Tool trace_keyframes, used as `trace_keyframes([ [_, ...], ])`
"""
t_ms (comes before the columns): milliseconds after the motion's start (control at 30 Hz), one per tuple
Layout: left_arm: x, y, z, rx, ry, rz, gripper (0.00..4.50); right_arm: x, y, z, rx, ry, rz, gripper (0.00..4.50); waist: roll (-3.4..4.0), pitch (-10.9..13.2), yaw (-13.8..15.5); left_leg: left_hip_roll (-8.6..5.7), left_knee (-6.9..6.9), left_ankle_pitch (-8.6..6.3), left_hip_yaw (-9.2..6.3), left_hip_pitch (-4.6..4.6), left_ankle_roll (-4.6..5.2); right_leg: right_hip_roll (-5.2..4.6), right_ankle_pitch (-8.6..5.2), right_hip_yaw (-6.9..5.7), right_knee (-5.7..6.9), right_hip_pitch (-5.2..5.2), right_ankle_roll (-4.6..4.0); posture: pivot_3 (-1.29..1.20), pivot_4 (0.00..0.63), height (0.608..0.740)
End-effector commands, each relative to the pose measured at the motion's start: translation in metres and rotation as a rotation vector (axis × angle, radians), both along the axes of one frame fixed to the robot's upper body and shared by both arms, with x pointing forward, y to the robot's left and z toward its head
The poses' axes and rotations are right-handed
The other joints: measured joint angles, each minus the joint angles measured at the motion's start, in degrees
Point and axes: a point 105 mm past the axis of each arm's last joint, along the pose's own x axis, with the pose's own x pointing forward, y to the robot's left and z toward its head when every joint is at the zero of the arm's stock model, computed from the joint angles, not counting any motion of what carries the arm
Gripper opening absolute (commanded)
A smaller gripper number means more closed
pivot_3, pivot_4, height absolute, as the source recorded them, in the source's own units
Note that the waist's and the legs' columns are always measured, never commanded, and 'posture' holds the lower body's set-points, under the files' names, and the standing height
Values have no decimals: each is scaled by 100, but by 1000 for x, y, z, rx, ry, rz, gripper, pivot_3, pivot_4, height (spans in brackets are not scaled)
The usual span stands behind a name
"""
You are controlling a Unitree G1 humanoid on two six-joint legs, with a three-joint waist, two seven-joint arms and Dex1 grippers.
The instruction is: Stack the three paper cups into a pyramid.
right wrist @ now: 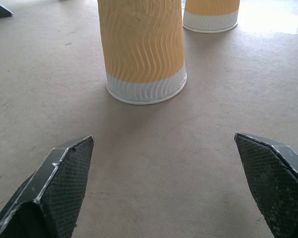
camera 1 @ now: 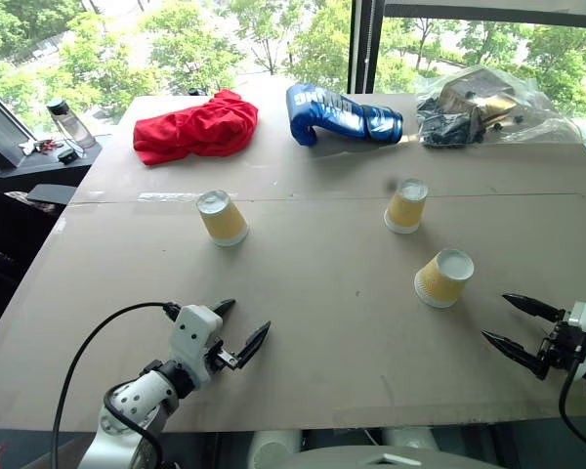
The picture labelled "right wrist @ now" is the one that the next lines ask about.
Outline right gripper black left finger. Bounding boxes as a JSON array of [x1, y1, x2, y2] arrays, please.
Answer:
[[0, 135, 95, 238]]

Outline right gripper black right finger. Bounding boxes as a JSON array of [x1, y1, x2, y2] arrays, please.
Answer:
[[234, 132, 298, 238]]

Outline yellow and white paper cup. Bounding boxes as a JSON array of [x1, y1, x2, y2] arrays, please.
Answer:
[[182, 0, 241, 34], [97, 0, 188, 106]]

